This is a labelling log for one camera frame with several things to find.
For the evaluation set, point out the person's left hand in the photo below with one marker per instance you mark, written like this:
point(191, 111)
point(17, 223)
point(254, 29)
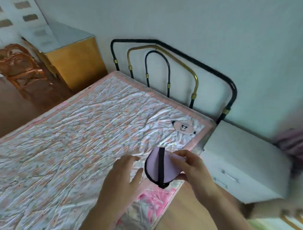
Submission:
point(118, 184)

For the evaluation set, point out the person's right hand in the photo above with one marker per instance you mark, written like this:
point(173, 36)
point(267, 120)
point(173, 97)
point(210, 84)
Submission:
point(196, 170)

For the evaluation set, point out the person's left thumb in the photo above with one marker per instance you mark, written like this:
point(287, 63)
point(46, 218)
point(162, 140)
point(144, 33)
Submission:
point(137, 179)

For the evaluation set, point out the person's right thumb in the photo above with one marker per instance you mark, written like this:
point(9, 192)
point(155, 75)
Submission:
point(182, 177)

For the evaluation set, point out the lilac sleep mask black trim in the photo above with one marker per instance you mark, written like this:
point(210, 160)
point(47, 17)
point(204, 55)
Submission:
point(156, 169)

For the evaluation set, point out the person's right forearm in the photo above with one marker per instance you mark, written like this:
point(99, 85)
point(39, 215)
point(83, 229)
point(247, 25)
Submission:
point(222, 208)

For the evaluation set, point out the person's left forearm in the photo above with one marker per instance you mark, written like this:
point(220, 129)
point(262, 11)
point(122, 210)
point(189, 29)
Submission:
point(104, 219)

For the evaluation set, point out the pink floral bed sheet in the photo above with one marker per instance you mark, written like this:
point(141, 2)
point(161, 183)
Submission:
point(144, 208)

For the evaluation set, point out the pink sleep mask cartoon print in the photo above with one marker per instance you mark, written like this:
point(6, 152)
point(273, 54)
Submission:
point(183, 128)

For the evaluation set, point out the white bedside cabinet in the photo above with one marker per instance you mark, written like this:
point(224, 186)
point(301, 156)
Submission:
point(246, 163)

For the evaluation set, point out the floral quilted bedspread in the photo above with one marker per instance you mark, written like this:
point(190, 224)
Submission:
point(82, 137)

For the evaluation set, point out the black and gold metal headboard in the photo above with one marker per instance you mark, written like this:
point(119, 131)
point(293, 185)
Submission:
point(175, 73)

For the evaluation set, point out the yellow wooden cabinet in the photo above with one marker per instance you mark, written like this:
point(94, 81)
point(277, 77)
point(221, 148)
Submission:
point(71, 59)

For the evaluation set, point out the carved wooden chair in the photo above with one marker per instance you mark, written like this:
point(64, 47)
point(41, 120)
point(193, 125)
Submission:
point(21, 68)

